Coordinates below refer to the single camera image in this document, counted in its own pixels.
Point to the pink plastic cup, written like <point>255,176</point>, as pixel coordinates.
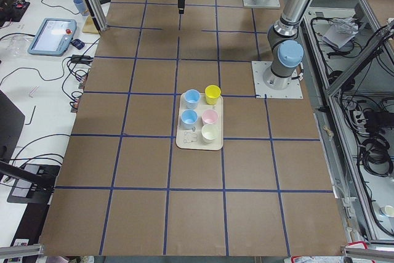
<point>210,116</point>

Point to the blue cup near yellow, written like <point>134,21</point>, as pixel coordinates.
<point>192,98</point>

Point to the crumpled white paper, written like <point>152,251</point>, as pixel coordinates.
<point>342,30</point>

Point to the cream plastic tray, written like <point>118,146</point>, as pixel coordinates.
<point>193,138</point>

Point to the near blue teach pendant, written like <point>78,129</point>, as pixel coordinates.
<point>53,37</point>

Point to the wooden mug tree stand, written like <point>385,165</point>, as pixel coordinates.
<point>89,26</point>

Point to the pale green plastic cup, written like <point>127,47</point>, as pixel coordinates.
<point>209,133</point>

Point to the blue cup far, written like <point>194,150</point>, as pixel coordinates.
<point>189,118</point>

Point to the black laptop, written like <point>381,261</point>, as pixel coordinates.
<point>12,122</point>

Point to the yellow plastic cup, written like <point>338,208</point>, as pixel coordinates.
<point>212,94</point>

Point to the paper cup in frame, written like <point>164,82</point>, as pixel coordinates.
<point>387,211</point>

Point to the blue cup on desk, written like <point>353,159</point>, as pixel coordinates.
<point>81,7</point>

